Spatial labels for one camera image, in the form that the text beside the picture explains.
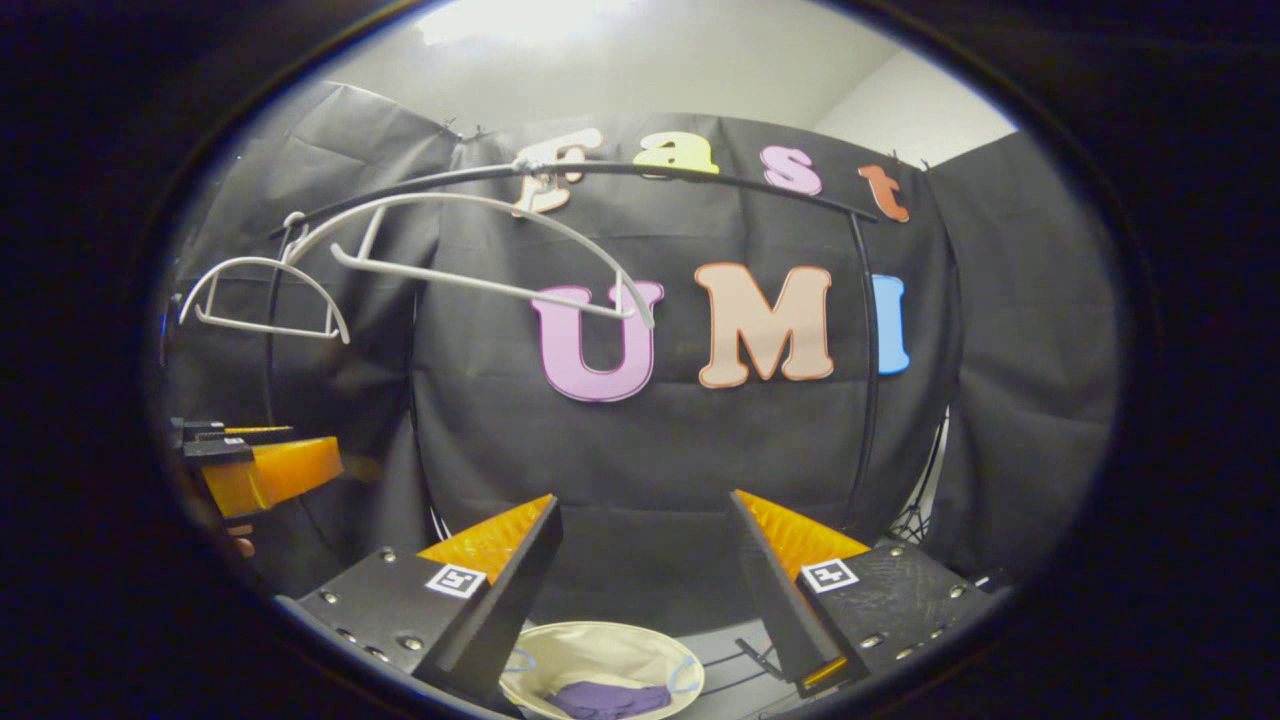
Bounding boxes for cream laundry hamper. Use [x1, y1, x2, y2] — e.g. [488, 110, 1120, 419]
[498, 620, 707, 720]

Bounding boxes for purple ribbed shirt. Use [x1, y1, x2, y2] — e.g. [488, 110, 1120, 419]
[546, 680, 674, 720]

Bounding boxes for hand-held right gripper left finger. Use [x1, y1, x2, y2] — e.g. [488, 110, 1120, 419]
[275, 492, 564, 716]

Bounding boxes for white hanger with taped hook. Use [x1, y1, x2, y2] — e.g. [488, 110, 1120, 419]
[283, 155, 658, 331]

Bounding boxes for black backdrop cloth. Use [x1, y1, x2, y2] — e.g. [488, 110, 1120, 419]
[165, 80, 1121, 641]

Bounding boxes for black stand legs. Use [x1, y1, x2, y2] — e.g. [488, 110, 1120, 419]
[888, 410, 948, 547]

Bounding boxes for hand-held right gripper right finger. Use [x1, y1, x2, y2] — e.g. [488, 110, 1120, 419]
[727, 488, 1006, 701]

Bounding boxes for white plastic hanger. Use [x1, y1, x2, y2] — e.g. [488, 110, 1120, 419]
[178, 212, 353, 345]

